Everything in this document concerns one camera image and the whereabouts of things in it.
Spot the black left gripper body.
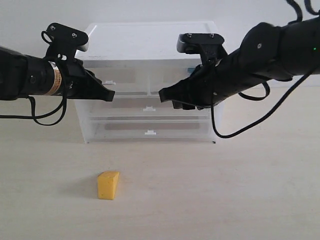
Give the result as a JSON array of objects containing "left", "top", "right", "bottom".
[{"left": 53, "top": 58, "right": 90, "bottom": 99}]

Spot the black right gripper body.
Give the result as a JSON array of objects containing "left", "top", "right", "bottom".
[{"left": 187, "top": 56, "right": 240, "bottom": 108}]

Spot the yellow cheese wedge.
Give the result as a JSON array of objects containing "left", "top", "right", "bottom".
[{"left": 97, "top": 171, "right": 120, "bottom": 200}]

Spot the white bottle teal label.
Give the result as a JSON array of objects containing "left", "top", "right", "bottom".
[{"left": 187, "top": 67, "right": 196, "bottom": 74}]

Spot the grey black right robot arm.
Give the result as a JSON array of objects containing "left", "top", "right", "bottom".
[{"left": 158, "top": 17, "right": 320, "bottom": 110}]

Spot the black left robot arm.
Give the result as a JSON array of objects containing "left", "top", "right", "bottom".
[{"left": 0, "top": 47, "right": 115, "bottom": 102}]

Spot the white plastic drawer cabinet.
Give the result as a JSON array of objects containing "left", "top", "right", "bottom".
[{"left": 75, "top": 20, "right": 224, "bottom": 143}]

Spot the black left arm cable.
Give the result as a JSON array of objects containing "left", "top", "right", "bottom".
[{"left": 0, "top": 74, "right": 76, "bottom": 126}]

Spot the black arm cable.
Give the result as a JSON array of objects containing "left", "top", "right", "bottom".
[
  {"left": 209, "top": 0, "right": 320, "bottom": 139},
  {"left": 0, "top": 74, "right": 76, "bottom": 126}
]

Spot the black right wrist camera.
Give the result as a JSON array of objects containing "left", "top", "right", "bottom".
[{"left": 176, "top": 33, "right": 228, "bottom": 65}]

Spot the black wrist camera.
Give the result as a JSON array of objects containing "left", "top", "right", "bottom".
[
  {"left": 176, "top": 33, "right": 228, "bottom": 65},
  {"left": 41, "top": 22, "right": 89, "bottom": 63}
]

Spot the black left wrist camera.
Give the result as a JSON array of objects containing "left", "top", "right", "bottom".
[{"left": 41, "top": 22, "right": 89, "bottom": 63}]

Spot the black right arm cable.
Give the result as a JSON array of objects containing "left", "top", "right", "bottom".
[{"left": 209, "top": 0, "right": 320, "bottom": 139}]

